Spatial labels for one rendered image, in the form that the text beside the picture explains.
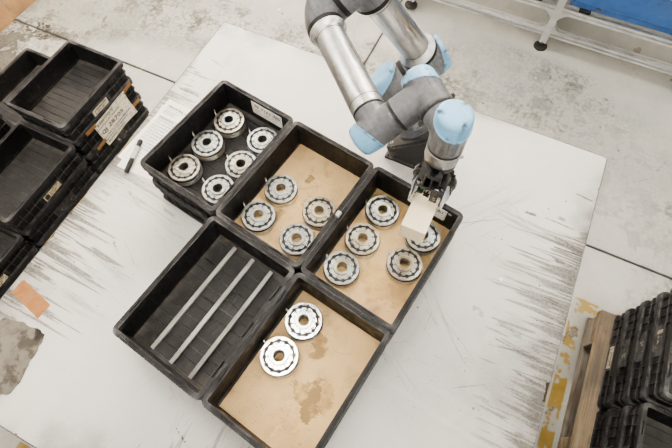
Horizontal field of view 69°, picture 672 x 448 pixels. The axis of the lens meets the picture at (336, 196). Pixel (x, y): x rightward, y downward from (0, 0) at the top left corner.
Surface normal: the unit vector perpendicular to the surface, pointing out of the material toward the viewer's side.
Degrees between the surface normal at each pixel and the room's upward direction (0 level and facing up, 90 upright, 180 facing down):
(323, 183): 0
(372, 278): 0
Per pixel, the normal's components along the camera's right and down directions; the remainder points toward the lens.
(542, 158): 0.00, -0.47
